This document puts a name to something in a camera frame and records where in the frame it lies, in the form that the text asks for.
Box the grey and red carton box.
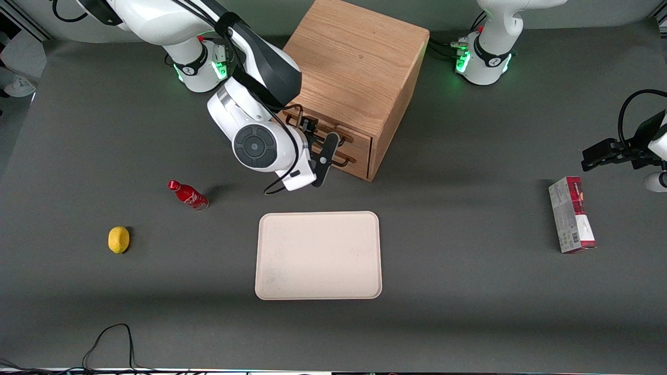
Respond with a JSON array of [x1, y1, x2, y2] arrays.
[[548, 176, 597, 254]]

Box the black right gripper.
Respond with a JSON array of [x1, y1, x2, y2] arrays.
[[300, 118, 340, 188]]

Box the red cola bottle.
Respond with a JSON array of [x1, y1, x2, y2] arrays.
[[167, 180, 209, 211]]

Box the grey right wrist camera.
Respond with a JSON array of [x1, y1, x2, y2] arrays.
[[281, 156, 317, 192]]

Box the wooden drawer with black handle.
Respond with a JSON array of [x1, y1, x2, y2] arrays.
[[313, 143, 372, 181], [279, 107, 373, 157]]

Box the black looped floor cable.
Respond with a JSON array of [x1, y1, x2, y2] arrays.
[[81, 323, 157, 374]]

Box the black left wrist cable loop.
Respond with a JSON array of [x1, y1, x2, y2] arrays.
[[618, 89, 667, 152]]

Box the beige plastic tray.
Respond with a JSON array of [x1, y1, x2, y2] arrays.
[[254, 211, 382, 301]]

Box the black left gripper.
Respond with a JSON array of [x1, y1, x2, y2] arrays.
[[581, 110, 667, 172]]

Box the black left arm base cables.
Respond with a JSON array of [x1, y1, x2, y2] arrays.
[[427, 10, 488, 60]]

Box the yellow lemon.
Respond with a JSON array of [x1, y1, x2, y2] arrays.
[[108, 226, 130, 254]]

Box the wooden drawer cabinet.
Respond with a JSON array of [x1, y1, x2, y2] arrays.
[[276, 0, 431, 182]]

